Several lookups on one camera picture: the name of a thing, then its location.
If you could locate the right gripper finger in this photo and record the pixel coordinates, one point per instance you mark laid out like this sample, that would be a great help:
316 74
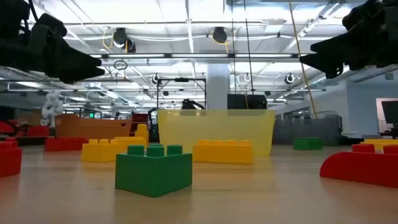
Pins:
335 49
329 65

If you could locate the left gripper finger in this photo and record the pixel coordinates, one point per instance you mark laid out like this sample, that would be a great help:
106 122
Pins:
77 59
81 74

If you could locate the yellow toy brick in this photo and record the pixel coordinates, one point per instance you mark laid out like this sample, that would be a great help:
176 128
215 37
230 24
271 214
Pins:
102 154
142 129
133 141
377 142

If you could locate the green toy brick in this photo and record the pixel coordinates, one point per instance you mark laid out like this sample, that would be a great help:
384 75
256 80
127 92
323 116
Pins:
307 144
152 174

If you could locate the red curved toy brick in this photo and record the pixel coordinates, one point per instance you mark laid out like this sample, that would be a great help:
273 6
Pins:
357 169

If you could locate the orange-yellow toy brick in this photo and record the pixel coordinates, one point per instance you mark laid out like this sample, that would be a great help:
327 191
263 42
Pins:
222 154

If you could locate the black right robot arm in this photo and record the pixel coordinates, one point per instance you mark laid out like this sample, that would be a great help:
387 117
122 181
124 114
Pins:
392 31

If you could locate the neighbouring station robot arm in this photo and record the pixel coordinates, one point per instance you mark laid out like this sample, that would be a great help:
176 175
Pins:
191 105

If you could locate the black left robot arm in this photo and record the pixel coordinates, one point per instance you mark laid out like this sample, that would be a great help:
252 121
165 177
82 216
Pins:
12 40

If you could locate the white robot figure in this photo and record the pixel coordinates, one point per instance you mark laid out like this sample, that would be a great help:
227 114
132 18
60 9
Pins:
52 107

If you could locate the orange plastic bin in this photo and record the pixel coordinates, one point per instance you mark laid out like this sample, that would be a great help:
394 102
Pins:
93 127

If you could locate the grey translucent plastic bin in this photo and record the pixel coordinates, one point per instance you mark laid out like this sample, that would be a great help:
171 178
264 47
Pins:
311 127

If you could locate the cardboard box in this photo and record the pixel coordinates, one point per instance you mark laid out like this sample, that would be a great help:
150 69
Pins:
29 118

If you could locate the red bulky object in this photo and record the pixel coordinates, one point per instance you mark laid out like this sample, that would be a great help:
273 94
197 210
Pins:
37 130
6 127

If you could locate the red cabinet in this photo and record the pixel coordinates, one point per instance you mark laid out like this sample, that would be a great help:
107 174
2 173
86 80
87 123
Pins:
140 119

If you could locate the black monitor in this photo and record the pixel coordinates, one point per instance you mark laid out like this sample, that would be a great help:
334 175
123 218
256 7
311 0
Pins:
247 102

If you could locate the white building pillar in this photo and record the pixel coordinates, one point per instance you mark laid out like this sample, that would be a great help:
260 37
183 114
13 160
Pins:
217 87

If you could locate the long ceiling light bar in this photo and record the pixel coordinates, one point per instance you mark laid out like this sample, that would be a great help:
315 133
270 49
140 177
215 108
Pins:
199 56

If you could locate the yellow translucent plastic bin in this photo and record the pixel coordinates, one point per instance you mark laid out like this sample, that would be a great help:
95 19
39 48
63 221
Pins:
217 127

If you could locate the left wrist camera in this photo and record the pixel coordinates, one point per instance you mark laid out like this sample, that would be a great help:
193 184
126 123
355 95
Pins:
51 25

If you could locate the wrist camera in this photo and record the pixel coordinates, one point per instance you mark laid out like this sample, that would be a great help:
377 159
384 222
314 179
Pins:
51 25
353 18

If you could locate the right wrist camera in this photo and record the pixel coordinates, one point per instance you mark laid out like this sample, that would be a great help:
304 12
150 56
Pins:
353 18

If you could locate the black wall screen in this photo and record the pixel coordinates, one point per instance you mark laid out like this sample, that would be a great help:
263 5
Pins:
390 112

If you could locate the black aluminium table frame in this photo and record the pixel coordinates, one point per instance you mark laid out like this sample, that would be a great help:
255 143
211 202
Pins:
31 141

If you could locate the black metal rig frame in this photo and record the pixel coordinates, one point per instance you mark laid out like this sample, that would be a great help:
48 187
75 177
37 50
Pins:
182 79

